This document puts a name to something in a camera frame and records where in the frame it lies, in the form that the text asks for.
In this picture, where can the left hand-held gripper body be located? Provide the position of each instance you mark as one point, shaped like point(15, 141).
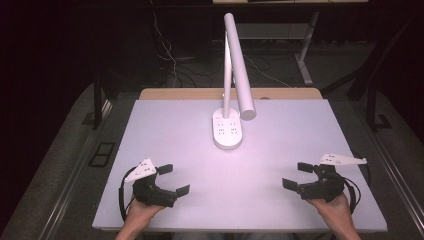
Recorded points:
point(146, 191)

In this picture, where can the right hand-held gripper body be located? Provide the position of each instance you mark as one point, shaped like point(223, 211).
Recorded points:
point(325, 188)

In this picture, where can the white desk lamp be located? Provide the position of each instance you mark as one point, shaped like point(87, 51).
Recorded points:
point(228, 134)

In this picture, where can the person's left hand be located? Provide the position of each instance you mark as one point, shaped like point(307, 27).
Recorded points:
point(141, 213)

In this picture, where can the person's right hand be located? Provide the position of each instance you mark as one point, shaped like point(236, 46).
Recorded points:
point(333, 210)

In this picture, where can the black metal stand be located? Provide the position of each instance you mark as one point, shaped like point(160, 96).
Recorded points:
point(371, 106)
point(97, 100)

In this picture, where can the black rectangular floor frame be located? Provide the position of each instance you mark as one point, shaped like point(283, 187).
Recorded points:
point(101, 154)

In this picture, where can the metal floor rail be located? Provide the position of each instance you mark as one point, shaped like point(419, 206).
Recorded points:
point(68, 186)
point(400, 180)

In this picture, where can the white desk frame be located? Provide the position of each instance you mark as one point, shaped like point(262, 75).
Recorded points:
point(304, 63)

